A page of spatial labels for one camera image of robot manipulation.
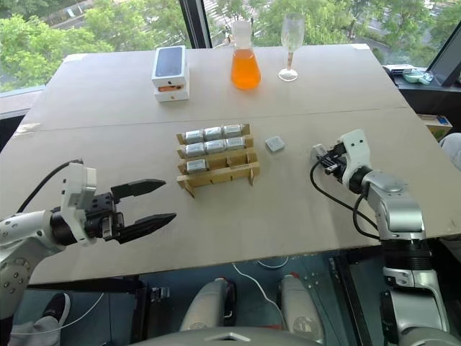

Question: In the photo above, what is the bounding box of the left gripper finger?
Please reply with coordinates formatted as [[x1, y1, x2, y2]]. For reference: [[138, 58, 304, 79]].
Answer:
[[116, 213, 178, 246], [110, 178, 168, 200]]

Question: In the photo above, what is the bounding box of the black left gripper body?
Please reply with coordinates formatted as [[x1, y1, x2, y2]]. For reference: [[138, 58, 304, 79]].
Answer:
[[84, 192, 126, 243]]

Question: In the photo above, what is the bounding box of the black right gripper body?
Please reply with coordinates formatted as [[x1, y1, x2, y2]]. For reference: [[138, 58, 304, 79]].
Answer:
[[328, 143, 349, 183]]

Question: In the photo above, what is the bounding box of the brown cardboard box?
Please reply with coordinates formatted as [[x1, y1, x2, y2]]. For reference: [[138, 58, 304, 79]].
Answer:
[[419, 114, 455, 141]]

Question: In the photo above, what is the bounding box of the loose silver battery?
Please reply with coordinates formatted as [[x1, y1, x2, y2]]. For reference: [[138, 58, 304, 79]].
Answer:
[[264, 136, 287, 154]]

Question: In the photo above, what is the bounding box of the wooden battery rack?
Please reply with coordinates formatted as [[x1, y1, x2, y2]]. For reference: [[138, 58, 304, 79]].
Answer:
[[175, 123, 261, 199]]

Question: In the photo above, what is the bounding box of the white box with orange print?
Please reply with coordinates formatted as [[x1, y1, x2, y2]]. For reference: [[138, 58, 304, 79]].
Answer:
[[153, 83, 192, 105]]

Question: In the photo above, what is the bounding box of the silver robot leg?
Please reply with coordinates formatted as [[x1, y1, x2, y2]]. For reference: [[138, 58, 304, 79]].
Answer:
[[179, 276, 238, 333], [278, 275, 326, 344]]

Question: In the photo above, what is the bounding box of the bystander dark shoe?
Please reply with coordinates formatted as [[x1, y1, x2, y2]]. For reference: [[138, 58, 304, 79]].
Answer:
[[35, 292, 72, 327]]

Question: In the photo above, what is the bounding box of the black flat box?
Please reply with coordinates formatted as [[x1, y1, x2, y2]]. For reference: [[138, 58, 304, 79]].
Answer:
[[386, 63, 415, 76]]

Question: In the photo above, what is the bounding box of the dark side table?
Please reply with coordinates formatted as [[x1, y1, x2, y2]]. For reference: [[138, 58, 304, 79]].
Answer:
[[382, 64, 461, 122]]

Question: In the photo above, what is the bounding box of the teal plastic item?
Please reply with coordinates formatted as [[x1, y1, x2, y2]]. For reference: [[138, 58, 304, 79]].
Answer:
[[402, 71, 435, 86]]

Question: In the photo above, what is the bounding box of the bystander grey knee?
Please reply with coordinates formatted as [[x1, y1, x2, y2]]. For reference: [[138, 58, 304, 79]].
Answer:
[[438, 132, 461, 171]]

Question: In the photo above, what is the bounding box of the glass flask with orange liquid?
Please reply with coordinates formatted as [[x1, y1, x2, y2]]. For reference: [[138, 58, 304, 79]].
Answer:
[[230, 20, 262, 92]]

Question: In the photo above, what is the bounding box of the clear champagne glass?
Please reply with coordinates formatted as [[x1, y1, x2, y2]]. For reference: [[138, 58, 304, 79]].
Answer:
[[277, 13, 307, 82]]

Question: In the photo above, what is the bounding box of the white phone box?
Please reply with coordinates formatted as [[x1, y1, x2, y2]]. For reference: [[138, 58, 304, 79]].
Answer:
[[151, 45, 191, 89]]

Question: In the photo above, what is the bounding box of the bystander grey trouser leg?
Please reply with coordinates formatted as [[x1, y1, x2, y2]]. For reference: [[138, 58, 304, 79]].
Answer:
[[8, 316, 61, 346]]

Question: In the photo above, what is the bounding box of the grey robot torso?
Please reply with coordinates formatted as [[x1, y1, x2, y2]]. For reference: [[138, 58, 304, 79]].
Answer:
[[128, 325, 325, 346]]

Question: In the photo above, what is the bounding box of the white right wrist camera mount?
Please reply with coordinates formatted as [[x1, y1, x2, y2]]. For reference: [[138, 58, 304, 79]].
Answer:
[[339, 129, 375, 182]]

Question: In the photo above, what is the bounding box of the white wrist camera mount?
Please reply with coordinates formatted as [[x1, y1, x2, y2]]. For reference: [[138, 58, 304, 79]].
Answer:
[[58, 162, 99, 247], [339, 129, 375, 182]]

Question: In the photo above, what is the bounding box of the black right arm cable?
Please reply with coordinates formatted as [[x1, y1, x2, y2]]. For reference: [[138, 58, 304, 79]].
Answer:
[[310, 159, 382, 239]]

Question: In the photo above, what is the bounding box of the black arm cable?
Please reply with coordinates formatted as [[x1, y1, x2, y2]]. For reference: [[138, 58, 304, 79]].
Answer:
[[16, 158, 84, 214], [310, 159, 382, 239]]

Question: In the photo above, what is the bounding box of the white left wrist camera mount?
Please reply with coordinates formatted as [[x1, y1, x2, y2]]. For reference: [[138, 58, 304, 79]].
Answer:
[[58, 162, 99, 247]]

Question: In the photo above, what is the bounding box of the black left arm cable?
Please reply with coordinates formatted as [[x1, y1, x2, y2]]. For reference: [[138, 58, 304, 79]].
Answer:
[[16, 158, 84, 214]]

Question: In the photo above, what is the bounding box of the black table frame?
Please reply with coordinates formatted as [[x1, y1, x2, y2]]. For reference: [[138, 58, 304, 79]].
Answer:
[[27, 278, 171, 344]]

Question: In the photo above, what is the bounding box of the thin white cable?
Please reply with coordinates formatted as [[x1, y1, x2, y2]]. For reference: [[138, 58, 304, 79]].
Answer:
[[58, 291, 106, 333]]

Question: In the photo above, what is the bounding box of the white floor cable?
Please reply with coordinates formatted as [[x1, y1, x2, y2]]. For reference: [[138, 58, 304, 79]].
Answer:
[[231, 257, 290, 326]]

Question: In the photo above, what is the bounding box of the dark window frame post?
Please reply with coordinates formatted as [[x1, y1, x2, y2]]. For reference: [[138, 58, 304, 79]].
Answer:
[[178, 0, 214, 50]]

